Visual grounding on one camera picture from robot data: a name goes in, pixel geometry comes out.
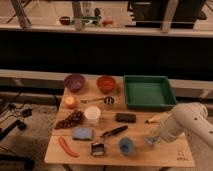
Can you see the purple bowl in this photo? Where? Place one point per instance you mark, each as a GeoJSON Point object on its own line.
{"type": "Point", "coordinates": [74, 82]}

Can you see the orange fruit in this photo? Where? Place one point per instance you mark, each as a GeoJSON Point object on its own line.
{"type": "Point", "coordinates": [71, 102]}

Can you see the purple grape bunch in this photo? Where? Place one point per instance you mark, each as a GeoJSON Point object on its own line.
{"type": "Point", "coordinates": [75, 118]}

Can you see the banana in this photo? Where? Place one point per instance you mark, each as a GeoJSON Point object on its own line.
{"type": "Point", "coordinates": [158, 118]}

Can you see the black rectangular block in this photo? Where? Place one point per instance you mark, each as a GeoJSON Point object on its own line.
{"type": "Point", "coordinates": [128, 118]}

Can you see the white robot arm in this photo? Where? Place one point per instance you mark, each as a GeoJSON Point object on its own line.
{"type": "Point", "coordinates": [184, 116]}

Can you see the metal measuring spoon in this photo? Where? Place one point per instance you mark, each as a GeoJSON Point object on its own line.
{"type": "Point", "coordinates": [108, 100]}

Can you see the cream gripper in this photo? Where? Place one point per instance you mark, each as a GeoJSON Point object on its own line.
{"type": "Point", "coordinates": [155, 132]}

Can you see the black handled brush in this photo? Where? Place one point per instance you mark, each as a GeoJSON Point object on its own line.
{"type": "Point", "coordinates": [98, 148]}

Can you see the white plastic cup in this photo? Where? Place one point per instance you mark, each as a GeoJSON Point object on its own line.
{"type": "Point", "coordinates": [92, 114]}

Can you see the small blue cup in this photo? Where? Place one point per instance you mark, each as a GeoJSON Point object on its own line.
{"type": "Point", "coordinates": [126, 146]}

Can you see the light blue towel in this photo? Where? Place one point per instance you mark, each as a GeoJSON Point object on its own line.
{"type": "Point", "coordinates": [152, 140]}

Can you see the green plastic tray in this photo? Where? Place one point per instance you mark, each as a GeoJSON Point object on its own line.
{"type": "Point", "coordinates": [148, 92]}

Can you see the blue sponge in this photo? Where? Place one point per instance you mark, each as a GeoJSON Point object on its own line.
{"type": "Point", "coordinates": [82, 133]}

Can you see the red chili pepper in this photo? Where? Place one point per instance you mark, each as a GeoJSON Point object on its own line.
{"type": "Point", "coordinates": [66, 148]}

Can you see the red bowl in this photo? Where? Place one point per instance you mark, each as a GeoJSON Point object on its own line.
{"type": "Point", "coordinates": [106, 84]}

